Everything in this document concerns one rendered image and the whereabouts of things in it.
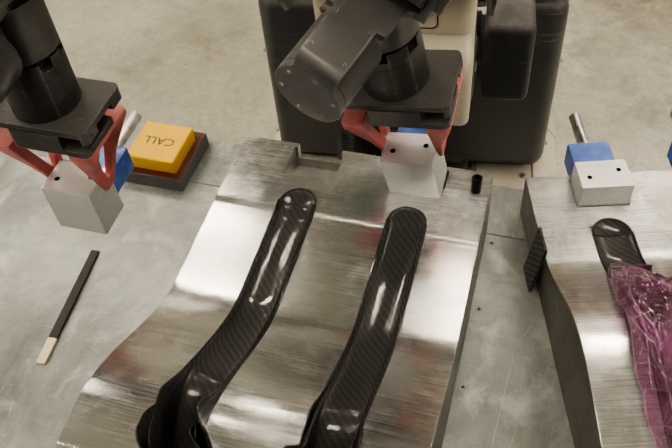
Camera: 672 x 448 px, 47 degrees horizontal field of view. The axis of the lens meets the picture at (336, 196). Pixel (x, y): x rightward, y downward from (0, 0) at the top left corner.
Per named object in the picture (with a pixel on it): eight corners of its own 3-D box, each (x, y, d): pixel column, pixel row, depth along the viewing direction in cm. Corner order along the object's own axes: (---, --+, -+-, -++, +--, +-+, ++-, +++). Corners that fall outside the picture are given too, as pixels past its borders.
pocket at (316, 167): (300, 167, 84) (297, 142, 81) (348, 175, 82) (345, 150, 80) (287, 198, 81) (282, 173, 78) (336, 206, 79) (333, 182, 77)
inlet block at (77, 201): (122, 130, 82) (106, 92, 78) (165, 137, 81) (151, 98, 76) (60, 225, 74) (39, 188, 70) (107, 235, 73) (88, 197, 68)
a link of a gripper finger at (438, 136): (459, 181, 70) (446, 114, 63) (384, 176, 73) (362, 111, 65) (472, 123, 74) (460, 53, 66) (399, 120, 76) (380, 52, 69)
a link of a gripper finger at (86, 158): (115, 217, 69) (81, 142, 62) (44, 204, 70) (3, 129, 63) (147, 163, 73) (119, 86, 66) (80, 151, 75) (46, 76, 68)
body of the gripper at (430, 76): (451, 123, 64) (439, 59, 58) (335, 118, 67) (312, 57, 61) (464, 64, 67) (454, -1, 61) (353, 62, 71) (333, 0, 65)
